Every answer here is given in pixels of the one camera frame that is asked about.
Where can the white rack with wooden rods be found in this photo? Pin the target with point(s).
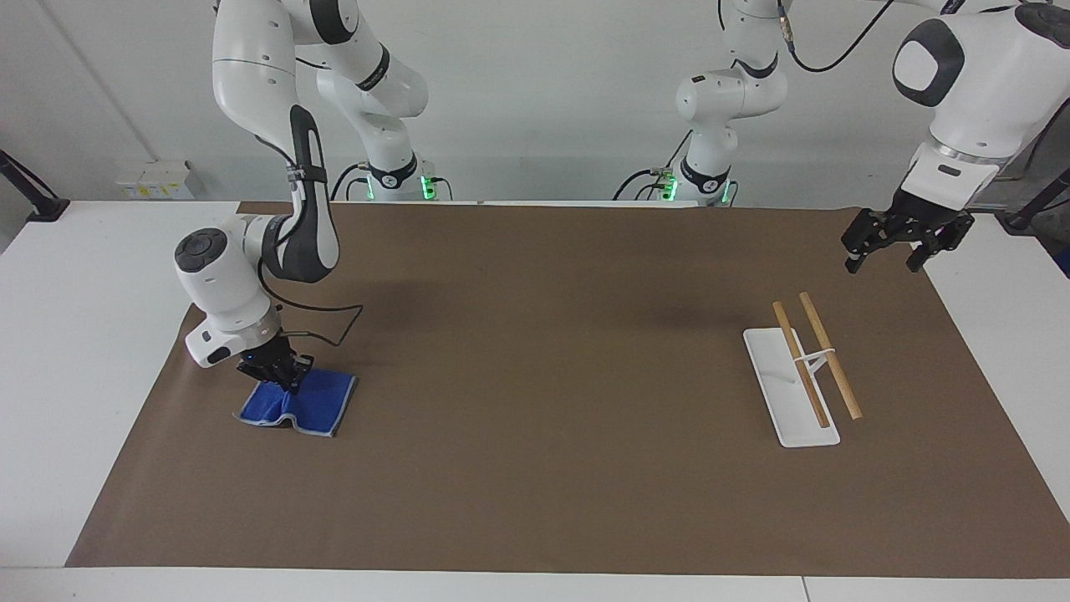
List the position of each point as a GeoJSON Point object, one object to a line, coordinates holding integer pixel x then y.
{"type": "Point", "coordinates": [786, 393]}

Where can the blue towel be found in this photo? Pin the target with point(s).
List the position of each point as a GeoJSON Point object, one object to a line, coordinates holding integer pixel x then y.
{"type": "Point", "coordinates": [322, 401]}

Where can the white wall socket box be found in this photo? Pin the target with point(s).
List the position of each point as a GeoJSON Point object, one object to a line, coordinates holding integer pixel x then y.
{"type": "Point", "coordinates": [155, 180]}

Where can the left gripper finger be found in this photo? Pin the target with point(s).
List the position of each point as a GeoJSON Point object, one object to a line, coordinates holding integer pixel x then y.
{"type": "Point", "coordinates": [863, 234]}
{"type": "Point", "coordinates": [940, 242]}

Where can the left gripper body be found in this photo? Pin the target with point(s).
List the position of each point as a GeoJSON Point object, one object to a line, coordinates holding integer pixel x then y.
{"type": "Point", "coordinates": [924, 213]}

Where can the black stand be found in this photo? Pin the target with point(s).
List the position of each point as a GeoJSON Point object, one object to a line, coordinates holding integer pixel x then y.
{"type": "Point", "coordinates": [1036, 205]}
{"type": "Point", "coordinates": [33, 196]}

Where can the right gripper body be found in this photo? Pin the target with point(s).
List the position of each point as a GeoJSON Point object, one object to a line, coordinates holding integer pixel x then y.
{"type": "Point", "coordinates": [267, 355]}

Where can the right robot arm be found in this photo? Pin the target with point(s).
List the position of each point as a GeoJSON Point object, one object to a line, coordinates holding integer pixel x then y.
{"type": "Point", "coordinates": [251, 75]}

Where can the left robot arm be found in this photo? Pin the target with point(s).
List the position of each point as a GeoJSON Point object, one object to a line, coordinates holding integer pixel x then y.
{"type": "Point", "coordinates": [986, 84]}

